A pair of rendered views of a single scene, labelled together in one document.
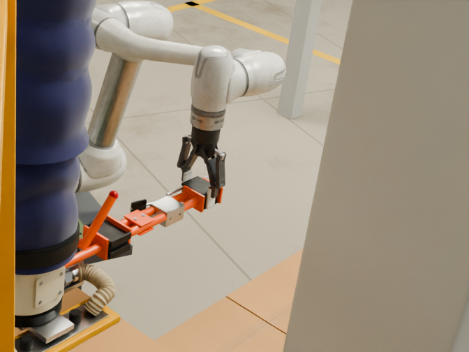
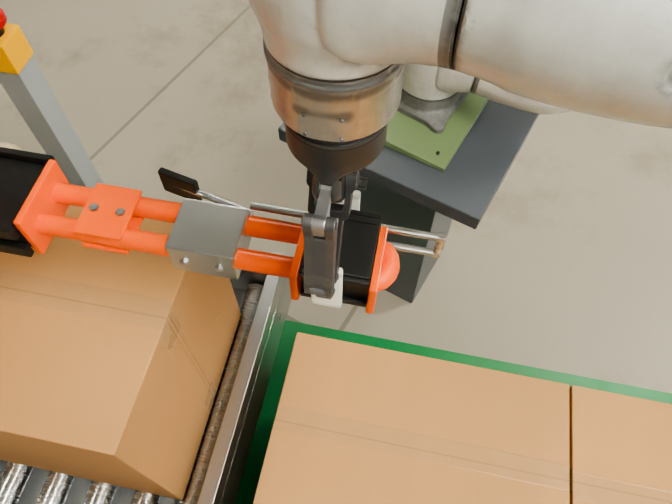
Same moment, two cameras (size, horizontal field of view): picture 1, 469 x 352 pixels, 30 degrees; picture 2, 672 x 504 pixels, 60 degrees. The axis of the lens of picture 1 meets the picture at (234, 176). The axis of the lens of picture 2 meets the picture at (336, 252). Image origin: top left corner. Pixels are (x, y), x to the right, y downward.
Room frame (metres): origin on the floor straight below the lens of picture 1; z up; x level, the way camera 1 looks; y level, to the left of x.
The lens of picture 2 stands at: (1.93, -0.18, 1.74)
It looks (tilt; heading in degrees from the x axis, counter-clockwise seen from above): 59 degrees down; 66
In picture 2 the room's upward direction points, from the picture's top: straight up
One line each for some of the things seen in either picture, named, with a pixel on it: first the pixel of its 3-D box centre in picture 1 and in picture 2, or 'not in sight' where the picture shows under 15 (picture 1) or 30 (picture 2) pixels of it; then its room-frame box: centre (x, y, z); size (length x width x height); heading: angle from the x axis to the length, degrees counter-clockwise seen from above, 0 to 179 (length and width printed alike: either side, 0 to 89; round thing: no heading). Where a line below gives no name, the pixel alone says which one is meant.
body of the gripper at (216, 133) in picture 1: (204, 140); (336, 145); (2.05, 0.09, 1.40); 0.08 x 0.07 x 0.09; 54
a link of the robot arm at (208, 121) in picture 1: (207, 115); (336, 70); (2.05, 0.09, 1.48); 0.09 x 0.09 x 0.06
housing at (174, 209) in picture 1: (167, 211); (211, 238); (1.94, 0.16, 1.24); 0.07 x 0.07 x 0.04; 55
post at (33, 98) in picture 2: not in sight; (88, 189); (1.72, 0.95, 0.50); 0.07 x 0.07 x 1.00; 54
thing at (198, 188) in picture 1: (202, 194); (339, 263); (2.05, 0.08, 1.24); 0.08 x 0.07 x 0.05; 145
